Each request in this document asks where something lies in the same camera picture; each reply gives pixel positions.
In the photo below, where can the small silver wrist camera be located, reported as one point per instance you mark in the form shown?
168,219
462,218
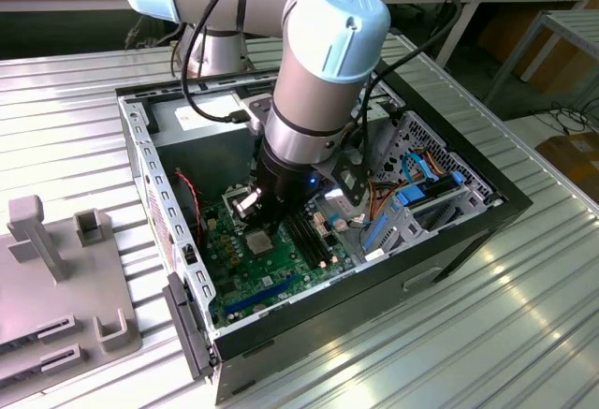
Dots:
248,203

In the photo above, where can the black plastic case latch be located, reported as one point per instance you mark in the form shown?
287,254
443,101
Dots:
187,325

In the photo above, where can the hard disk in blue carrier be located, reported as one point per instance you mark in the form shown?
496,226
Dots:
411,195

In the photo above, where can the grey metal mounting plate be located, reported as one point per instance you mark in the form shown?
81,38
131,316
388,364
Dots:
259,116

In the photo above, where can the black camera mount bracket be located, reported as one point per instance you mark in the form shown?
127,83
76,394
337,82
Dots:
348,177

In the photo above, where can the black PC case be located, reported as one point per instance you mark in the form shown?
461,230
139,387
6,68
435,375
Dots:
421,296

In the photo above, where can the grey metal optical bay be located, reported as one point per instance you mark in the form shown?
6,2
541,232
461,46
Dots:
381,110

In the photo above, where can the large brown cardboard box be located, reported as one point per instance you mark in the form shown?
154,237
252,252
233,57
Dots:
557,67

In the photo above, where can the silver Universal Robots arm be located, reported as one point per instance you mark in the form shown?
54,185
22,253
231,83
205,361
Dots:
318,100

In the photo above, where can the black RAM slot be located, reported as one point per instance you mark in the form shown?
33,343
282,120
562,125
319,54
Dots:
307,243
322,240

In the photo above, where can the black tripod stand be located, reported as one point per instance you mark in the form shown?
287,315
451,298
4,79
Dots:
444,23

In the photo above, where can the grey power supply unit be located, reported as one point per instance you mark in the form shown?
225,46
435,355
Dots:
201,161

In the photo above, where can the CPU socket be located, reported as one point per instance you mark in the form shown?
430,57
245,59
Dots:
252,257

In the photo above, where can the perforated grey disk bay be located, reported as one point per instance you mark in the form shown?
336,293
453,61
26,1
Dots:
421,130

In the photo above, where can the silver CPU with green edge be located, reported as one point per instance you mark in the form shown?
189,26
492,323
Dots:
259,243

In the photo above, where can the grey metal shelf frame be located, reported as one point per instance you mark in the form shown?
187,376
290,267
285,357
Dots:
568,23

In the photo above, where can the blue expansion slot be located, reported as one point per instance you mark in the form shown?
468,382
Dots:
262,294

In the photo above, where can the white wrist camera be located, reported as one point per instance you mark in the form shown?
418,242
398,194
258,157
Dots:
334,194

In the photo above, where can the green motherboard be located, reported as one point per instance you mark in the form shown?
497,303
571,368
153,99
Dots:
290,264

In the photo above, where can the cardboard box with label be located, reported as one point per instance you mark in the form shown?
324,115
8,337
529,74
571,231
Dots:
575,156

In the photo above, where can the blue plastic bay rail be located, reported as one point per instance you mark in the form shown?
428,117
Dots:
374,236

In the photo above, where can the grey parts rack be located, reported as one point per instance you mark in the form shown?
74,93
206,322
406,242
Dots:
70,287

